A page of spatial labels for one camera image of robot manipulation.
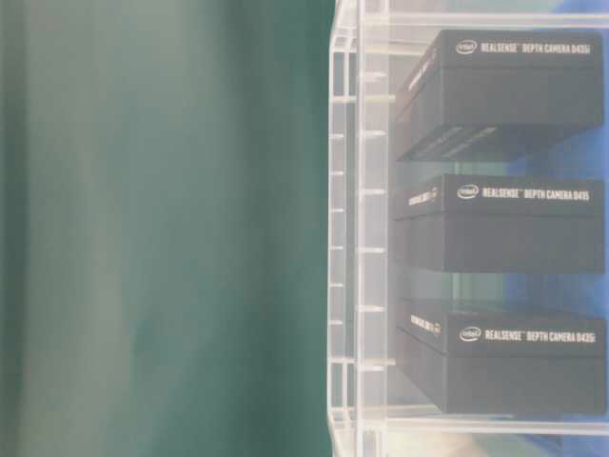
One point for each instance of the black realsense box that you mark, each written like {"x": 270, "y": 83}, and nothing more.
{"x": 497, "y": 95}
{"x": 469, "y": 358}
{"x": 463, "y": 223}

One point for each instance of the clear plastic storage case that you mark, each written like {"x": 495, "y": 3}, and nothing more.
{"x": 467, "y": 285}

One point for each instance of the blue cloth liner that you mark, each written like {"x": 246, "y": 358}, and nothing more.
{"x": 584, "y": 156}

